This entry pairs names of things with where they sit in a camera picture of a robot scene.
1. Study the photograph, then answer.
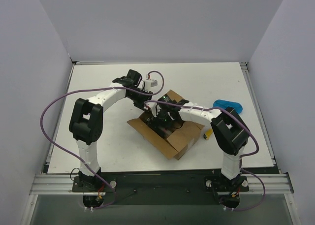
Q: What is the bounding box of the aluminium front frame rail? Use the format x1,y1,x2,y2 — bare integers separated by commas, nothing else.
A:
30,173,294,195

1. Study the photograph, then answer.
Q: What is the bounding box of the yellow utility knife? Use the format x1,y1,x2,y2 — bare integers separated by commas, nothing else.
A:
203,129,213,140

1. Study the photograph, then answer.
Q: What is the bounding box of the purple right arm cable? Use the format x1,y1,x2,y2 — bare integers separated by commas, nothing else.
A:
143,100,266,212

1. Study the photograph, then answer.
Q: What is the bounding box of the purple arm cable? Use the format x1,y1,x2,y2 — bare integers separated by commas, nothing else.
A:
143,100,266,212
40,70,165,210

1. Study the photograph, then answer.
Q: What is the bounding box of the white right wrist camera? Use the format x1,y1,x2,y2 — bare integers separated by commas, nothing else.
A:
144,102,161,118

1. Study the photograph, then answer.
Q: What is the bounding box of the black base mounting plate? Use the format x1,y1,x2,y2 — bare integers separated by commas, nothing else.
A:
72,174,249,208

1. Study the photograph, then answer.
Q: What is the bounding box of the brown cardboard express box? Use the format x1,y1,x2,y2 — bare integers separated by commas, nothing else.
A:
127,90,204,160

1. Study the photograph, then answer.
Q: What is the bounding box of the blue plastic packet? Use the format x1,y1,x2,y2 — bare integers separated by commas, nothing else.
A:
213,99,243,114

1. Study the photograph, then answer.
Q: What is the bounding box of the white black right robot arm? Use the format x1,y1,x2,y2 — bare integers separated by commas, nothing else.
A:
144,96,249,180

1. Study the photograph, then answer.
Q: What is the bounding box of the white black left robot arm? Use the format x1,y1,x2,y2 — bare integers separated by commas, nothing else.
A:
69,69,158,192

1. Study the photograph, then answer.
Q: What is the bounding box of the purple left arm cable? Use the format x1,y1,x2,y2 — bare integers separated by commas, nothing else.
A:
40,70,165,210

